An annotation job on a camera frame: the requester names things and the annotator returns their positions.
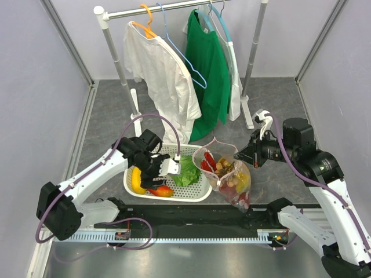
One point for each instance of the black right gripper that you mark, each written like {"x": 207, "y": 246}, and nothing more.
{"x": 250, "y": 154}

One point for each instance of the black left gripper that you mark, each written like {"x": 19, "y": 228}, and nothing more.
{"x": 149, "y": 183}

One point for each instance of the yellow lemon fruit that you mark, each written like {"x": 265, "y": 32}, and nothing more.
{"x": 136, "y": 182}

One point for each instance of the red yellow mango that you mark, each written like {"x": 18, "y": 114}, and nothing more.
{"x": 161, "y": 191}

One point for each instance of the yellow banana bunch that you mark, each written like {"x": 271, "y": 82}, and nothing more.
{"x": 239, "y": 189}

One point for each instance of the brown longan bunch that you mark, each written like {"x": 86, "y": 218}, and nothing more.
{"x": 228, "y": 173}

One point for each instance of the clear pink zip bag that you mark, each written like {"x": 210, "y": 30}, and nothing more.
{"x": 216, "y": 148}

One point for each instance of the red plastic lobster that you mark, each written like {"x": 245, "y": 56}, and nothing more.
{"x": 208, "y": 167}

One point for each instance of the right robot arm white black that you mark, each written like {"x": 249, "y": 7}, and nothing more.
{"x": 345, "y": 251}

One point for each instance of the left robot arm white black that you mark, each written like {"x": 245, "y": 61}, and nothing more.
{"x": 61, "y": 207}

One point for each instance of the green lettuce head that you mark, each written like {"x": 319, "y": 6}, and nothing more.
{"x": 189, "y": 172}

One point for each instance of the white garment on right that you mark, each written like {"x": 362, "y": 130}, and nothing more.
{"x": 229, "y": 55}

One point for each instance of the green t-shirt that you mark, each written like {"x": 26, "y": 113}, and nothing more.
{"x": 210, "y": 74}

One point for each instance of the white t-shirt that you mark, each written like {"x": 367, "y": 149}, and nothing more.
{"x": 168, "y": 80}

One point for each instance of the teal clothes hanger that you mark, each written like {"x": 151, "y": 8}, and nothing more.
{"x": 215, "y": 22}

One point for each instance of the grey white clothes rack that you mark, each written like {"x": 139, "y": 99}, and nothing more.
{"x": 104, "y": 17}

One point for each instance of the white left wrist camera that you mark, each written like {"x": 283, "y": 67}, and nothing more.
{"x": 169, "y": 167}

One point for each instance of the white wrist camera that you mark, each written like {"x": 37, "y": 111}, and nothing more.
{"x": 263, "y": 118}
{"x": 169, "y": 167}

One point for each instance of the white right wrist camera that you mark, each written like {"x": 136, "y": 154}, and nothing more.
{"x": 263, "y": 118}

